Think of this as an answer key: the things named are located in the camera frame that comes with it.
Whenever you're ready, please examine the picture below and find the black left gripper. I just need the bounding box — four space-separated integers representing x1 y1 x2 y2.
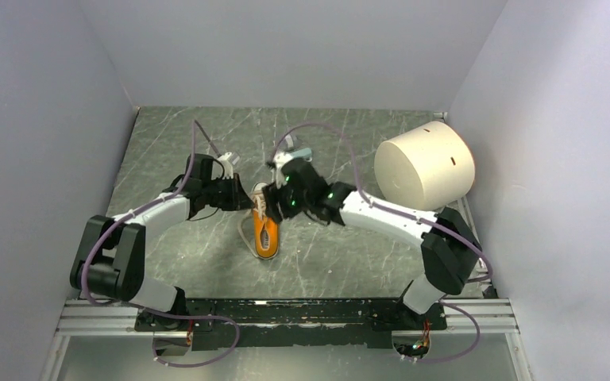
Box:
201 172 254 211

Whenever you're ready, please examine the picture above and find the orange canvas sneaker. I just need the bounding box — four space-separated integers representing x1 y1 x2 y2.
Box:
251 182 280 260

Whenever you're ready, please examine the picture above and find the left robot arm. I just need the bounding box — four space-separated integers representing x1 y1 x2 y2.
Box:
70 152 253 330

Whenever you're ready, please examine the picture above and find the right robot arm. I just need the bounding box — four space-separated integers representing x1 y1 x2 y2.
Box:
262 156 482 329

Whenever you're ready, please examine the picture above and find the teal stapler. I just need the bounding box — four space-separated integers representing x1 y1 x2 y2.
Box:
291 148 313 162

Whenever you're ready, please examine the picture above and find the small tape roll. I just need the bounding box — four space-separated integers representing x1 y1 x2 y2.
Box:
284 134 299 150

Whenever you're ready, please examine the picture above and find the white cylindrical container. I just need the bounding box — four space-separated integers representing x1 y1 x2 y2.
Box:
373 121 476 210

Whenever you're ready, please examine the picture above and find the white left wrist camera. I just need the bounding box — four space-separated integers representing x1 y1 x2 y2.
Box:
217 152 241 179

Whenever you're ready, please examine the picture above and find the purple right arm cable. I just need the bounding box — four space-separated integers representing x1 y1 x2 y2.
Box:
270 123 494 365

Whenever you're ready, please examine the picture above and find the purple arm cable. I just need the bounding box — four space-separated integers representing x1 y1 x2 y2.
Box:
79 119 241 369
270 123 494 365

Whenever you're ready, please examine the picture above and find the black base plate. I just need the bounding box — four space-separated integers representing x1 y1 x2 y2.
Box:
134 297 447 351

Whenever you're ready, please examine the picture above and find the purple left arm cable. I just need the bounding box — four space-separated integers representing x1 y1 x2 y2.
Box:
79 119 241 369

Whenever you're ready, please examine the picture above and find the aluminium frame rail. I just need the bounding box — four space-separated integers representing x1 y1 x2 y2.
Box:
39 197 535 381

